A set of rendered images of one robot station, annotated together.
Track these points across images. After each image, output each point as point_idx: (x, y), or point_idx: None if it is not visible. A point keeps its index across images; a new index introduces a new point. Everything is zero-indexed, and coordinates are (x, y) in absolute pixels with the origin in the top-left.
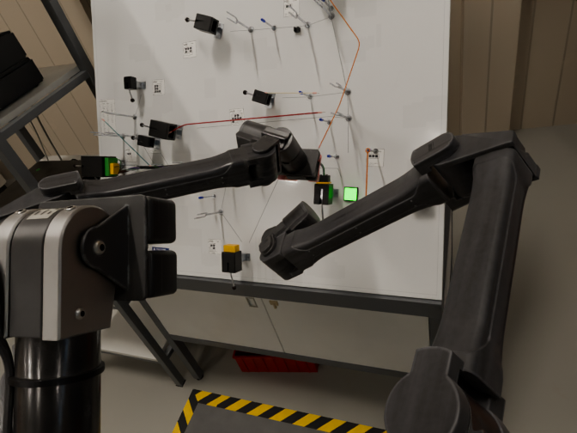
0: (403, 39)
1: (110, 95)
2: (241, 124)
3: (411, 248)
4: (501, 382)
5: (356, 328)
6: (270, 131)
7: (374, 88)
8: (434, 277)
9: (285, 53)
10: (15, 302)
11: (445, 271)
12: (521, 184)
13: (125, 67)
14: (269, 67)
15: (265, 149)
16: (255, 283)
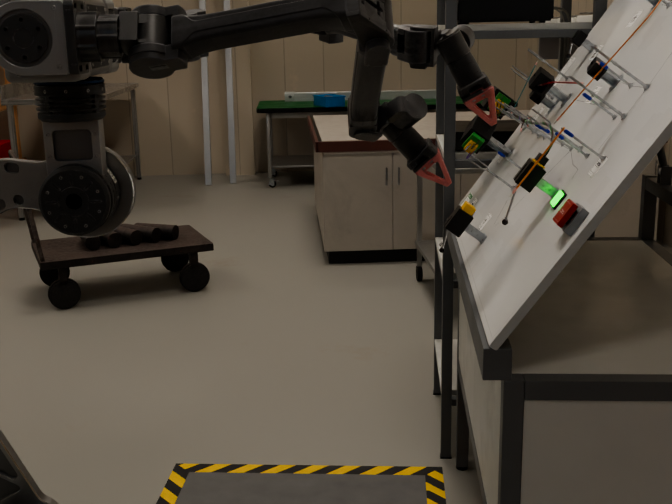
0: None
1: (577, 54)
2: (588, 103)
3: (527, 277)
4: (179, 40)
5: (487, 402)
6: (452, 31)
7: (660, 87)
8: (507, 317)
9: (660, 35)
10: None
11: (576, 381)
12: (322, 2)
13: (603, 28)
14: (643, 48)
15: (414, 27)
16: (464, 269)
